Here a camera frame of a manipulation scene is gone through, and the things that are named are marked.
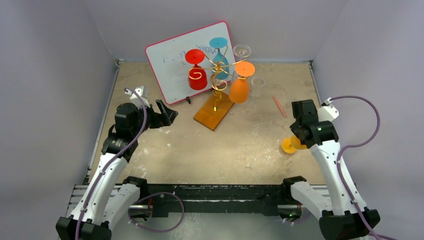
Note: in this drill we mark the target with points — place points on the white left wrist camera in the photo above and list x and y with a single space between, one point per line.
138 96

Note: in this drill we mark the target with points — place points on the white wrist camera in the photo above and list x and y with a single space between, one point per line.
327 111
138 96

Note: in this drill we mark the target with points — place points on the pink framed whiteboard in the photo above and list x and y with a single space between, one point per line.
170 68

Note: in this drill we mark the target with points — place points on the clear wine glass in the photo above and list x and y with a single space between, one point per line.
241 52

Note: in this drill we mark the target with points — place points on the red plastic wine glass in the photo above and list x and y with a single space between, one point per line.
197 79

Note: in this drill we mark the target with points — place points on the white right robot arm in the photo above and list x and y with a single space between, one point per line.
343 215

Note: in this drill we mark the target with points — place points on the gold wire wine glass rack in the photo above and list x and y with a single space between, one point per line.
219 104

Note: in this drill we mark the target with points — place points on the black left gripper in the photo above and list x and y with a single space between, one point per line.
163 119

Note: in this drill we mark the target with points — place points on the blue plastic wine glass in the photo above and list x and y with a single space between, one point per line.
220 44

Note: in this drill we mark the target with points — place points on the orange plastic wine glass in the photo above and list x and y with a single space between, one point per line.
239 90

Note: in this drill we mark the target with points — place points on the yellow plastic wine glass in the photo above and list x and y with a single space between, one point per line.
292 144

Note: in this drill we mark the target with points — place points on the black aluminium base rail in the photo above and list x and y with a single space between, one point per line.
267 200

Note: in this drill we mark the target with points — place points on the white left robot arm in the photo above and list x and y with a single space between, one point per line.
97 212

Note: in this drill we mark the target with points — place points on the pink pencil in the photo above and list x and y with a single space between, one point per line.
279 107

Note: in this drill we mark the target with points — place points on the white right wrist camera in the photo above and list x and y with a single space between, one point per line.
327 111

